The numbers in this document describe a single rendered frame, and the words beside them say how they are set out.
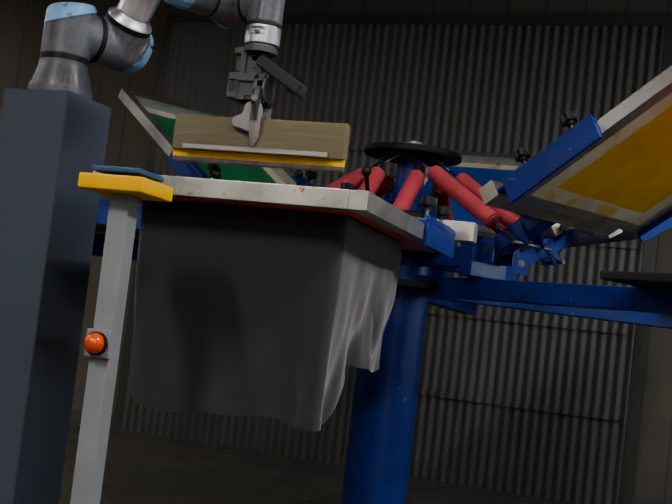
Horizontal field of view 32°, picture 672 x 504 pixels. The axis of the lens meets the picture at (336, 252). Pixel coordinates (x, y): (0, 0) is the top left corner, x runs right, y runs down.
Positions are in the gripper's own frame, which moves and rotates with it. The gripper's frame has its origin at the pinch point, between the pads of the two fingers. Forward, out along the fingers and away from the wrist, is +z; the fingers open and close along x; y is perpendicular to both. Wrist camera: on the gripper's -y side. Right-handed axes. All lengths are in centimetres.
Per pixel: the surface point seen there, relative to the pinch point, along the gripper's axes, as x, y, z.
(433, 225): -37.2, -30.5, 10.1
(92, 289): -435, 275, 28
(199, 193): 15.2, 5.0, 13.4
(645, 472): -406, -73, 89
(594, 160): -70, -62, -13
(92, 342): 39, 11, 44
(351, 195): 15.2, -26.1, 11.3
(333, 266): 6.1, -21.4, 24.5
